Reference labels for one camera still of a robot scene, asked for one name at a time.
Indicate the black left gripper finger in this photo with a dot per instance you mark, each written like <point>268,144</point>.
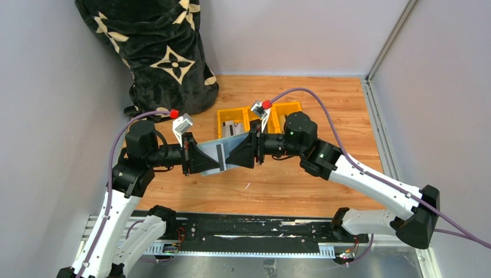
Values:
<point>199,162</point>
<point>194,150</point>

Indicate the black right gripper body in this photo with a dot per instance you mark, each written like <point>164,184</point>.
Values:
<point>258,145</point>

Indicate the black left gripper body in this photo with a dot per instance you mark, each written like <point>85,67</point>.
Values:
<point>187,154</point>

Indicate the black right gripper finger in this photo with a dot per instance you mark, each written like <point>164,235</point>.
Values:
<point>251,140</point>
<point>243,155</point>

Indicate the grey card with magnetic stripe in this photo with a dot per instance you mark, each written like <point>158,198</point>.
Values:
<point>221,157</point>

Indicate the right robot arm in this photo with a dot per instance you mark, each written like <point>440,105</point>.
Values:
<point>409,211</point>

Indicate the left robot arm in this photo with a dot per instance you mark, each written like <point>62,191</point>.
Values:
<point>105,254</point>

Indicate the yellow bin with black card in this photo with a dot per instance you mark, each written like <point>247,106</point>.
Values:
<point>249,115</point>

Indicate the white cards in bin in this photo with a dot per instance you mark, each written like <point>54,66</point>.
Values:
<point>231,128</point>

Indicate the yellow bin with white cards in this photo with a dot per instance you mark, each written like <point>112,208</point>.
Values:
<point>235,114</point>

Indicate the black floral blanket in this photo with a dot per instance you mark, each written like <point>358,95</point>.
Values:
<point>160,44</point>

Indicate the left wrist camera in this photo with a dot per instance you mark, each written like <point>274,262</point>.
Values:
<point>181,124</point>

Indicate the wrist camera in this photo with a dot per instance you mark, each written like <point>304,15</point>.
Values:
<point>181,124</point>
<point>262,109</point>

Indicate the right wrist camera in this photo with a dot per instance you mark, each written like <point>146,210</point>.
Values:
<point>262,109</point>

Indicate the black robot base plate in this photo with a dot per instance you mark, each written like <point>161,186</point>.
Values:
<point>235,235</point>

